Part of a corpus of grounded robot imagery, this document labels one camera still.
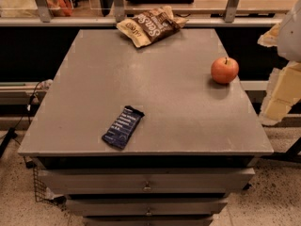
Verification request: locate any brown chip bag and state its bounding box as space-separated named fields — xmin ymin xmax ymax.
xmin=117 ymin=6 xmax=187 ymax=48

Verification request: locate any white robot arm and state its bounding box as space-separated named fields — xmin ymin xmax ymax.
xmin=277 ymin=0 xmax=301 ymax=62

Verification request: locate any orange plastic bag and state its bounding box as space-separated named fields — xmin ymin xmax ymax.
xmin=46 ymin=0 xmax=72 ymax=17

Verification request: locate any dark blue snack bar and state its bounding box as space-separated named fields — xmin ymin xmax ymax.
xmin=102 ymin=105 xmax=145 ymax=150

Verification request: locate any grey drawer cabinet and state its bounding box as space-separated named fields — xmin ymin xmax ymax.
xmin=17 ymin=28 xmax=275 ymax=226

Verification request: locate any red apple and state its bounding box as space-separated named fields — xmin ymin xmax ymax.
xmin=211 ymin=56 xmax=239 ymax=84

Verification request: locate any top grey drawer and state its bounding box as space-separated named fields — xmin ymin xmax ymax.
xmin=39 ymin=168 xmax=255 ymax=195

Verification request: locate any grey drawer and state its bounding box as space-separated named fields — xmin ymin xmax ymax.
xmin=67 ymin=198 xmax=227 ymax=217
xmin=84 ymin=216 xmax=213 ymax=226
xmin=39 ymin=168 xmax=255 ymax=195

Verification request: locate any middle grey drawer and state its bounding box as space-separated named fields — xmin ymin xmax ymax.
xmin=67 ymin=198 xmax=227 ymax=217

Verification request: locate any bottom grey drawer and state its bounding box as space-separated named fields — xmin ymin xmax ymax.
xmin=84 ymin=216 xmax=213 ymax=226

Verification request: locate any black wire basket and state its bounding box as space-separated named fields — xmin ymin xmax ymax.
xmin=33 ymin=167 xmax=58 ymax=203

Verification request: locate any black cable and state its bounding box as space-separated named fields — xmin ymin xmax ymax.
xmin=0 ymin=81 xmax=43 ymax=158

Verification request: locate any metal shelf rail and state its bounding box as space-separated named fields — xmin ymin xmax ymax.
xmin=0 ymin=17 xmax=282 ymax=27

